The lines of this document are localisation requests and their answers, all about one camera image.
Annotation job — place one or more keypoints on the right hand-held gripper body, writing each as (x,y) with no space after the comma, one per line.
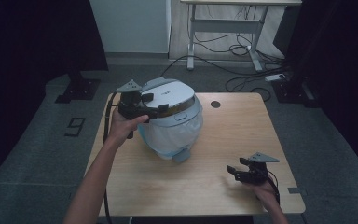
(256,172)

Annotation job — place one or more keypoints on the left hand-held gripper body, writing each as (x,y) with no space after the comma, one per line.
(130,104)

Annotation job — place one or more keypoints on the white lidded trash bin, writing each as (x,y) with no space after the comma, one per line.
(174,93)

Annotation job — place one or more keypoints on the person's right hand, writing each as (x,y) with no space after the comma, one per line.
(265,193)

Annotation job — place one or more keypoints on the person's left hand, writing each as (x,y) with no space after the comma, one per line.
(121,127)

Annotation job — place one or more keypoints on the white trash bag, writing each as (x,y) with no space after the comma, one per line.
(171,137)

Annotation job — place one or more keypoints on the grey tape patch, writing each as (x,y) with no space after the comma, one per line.
(293,190)

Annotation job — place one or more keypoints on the black stand base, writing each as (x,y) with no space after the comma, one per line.
(295,93)
(79,88)

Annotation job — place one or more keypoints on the black round table grommet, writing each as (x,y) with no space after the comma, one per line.
(215,104)

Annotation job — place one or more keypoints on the black tape floor marker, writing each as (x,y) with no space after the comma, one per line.
(75,127)

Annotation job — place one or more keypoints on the white power strip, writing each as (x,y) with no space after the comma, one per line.
(275,77)

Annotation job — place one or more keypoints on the black curtain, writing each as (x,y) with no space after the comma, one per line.
(338,62)
(28,40)

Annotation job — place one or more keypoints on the white desk frame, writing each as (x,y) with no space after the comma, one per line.
(223,25)

